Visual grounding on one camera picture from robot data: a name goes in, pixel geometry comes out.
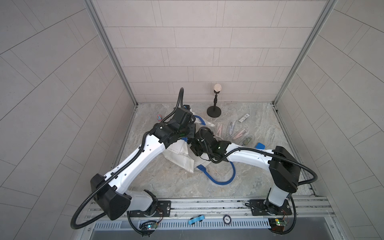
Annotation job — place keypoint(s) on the round black badge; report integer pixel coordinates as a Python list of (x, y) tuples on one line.
[(227, 220)]

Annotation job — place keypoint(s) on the black stand with pink ball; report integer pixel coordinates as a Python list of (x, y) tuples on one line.
[(214, 111)]

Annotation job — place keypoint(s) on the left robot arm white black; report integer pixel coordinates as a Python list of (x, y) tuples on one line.
[(109, 190)]

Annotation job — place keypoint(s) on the green compass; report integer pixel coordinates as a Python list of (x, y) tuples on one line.
[(247, 140)]

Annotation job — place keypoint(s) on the left green circuit board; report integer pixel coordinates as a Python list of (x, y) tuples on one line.
[(149, 226)]

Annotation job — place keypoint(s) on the blue tape piece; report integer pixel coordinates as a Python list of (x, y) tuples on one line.
[(197, 219)]

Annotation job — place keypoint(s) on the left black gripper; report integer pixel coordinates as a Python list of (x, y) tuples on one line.
[(191, 133)]

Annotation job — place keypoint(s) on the green circuit board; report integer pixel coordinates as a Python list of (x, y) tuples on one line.
[(149, 226), (278, 225)]

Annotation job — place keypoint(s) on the aluminium rail frame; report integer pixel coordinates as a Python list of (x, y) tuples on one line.
[(244, 208)]

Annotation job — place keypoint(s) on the right green circuit board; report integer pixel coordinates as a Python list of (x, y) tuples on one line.
[(278, 225)]

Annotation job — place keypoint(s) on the blue compass set box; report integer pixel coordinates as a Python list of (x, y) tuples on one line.
[(260, 146)]

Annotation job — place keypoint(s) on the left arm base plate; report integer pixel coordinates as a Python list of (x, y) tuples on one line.
[(162, 209)]

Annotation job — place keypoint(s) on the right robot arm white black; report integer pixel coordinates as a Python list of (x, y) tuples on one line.
[(287, 173)]

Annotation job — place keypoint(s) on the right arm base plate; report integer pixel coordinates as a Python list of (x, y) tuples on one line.
[(265, 208)]

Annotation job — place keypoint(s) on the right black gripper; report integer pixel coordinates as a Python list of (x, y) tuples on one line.
[(193, 141)]

